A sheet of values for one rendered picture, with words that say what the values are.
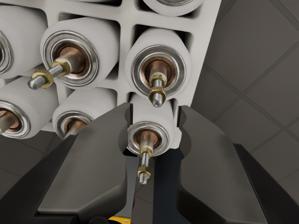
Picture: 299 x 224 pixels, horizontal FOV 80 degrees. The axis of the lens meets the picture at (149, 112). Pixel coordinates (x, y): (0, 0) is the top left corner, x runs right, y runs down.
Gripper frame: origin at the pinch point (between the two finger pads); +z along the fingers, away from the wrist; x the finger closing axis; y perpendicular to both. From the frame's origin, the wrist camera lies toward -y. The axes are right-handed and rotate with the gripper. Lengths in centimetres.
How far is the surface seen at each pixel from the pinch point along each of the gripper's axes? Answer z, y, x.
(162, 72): 10.6, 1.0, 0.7
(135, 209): 38, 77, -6
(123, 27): 20.2, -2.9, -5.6
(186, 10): 13.4, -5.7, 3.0
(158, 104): 4.2, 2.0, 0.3
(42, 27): 20.3, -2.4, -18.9
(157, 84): 7.8, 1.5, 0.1
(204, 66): 38.2, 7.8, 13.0
